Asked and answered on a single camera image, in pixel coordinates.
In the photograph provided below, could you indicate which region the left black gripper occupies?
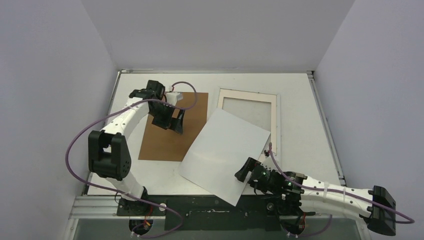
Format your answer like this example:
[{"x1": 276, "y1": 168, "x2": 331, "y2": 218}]
[{"x1": 149, "y1": 102, "x2": 185, "y2": 135}]

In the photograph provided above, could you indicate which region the brown backing board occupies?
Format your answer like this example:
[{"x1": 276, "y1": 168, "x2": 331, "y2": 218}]
[{"x1": 138, "y1": 92, "x2": 209, "y2": 162}]

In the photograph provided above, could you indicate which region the sunset landscape photo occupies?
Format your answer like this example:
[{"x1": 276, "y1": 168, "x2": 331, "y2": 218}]
[{"x1": 178, "y1": 108, "x2": 271, "y2": 206}]

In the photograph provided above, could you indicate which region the white picture frame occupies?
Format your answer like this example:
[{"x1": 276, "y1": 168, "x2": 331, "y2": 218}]
[{"x1": 215, "y1": 87, "x2": 282, "y2": 163}]

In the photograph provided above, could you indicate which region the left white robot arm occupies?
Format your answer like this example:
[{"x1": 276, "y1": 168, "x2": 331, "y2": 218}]
[{"x1": 88, "y1": 80, "x2": 185, "y2": 216}]

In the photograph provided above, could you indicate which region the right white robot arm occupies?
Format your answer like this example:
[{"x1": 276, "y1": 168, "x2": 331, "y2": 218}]
[{"x1": 234, "y1": 157, "x2": 396, "y2": 236}]

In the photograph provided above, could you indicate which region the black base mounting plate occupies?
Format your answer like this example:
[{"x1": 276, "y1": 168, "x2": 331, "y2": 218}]
[{"x1": 116, "y1": 195, "x2": 315, "y2": 233}]

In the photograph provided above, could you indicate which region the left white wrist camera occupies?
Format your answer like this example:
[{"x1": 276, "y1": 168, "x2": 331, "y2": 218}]
[{"x1": 165, "y1": 86, "x2": 184, "y2": 105}]

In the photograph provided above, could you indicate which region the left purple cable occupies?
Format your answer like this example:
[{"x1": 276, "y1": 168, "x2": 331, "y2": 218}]
[{"x1": 64, "y1": 81, "x2": 198, "y2": 239}]

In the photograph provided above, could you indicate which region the purple cable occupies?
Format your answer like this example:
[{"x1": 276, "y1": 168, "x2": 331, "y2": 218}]
[
  {"x1": 268, "y1": 142, "x2": 416, "y2": 239},
  {"x1": 64, "y1": 81, "x2": 198, "y2": 239}
]

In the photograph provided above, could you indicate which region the aluminium front rail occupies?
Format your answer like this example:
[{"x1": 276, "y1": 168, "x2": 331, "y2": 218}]
[{"x1": 68, "y1": 195, "x2": 368, "y2": 220}]

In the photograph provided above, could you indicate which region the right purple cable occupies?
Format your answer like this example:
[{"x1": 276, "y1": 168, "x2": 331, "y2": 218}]
[{"x1": 268, "y1": 142, "x2": 416, "y2": 239}]

